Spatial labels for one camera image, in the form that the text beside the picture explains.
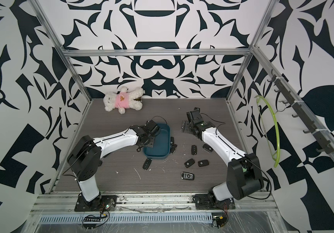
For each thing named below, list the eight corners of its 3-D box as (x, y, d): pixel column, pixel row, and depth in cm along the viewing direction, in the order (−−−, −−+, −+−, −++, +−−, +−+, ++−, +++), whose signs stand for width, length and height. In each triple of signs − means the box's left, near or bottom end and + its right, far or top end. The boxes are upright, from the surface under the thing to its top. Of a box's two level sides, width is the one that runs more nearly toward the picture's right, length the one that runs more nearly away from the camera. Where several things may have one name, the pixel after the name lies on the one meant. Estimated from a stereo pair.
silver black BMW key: (180, 178, 84) (180, 177, 82) (181, 172, 86) (181, 171, 84) (193, 181, 83) (194, 179, 82) (194, 174, 85) (194, 173, 84)
